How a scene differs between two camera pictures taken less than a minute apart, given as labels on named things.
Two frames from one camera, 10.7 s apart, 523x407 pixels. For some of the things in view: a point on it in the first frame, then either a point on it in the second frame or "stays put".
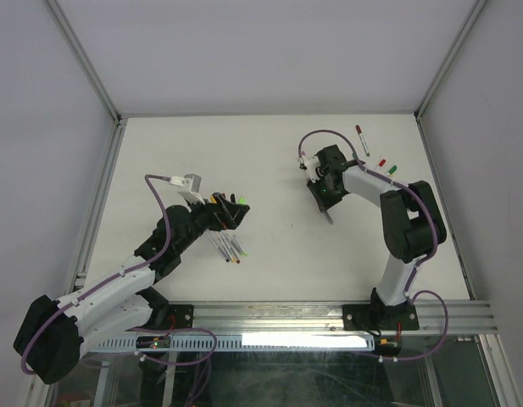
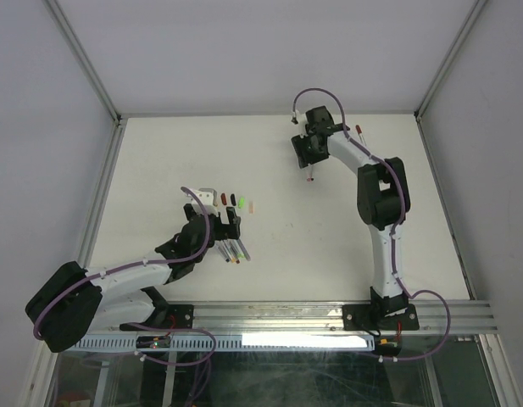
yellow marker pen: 227,248 stays put
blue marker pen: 219,247 stays put
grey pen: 328,218 -> 247,255
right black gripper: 324,203 -> 303,157
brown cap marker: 230,246 stays put
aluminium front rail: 225,319 stays put
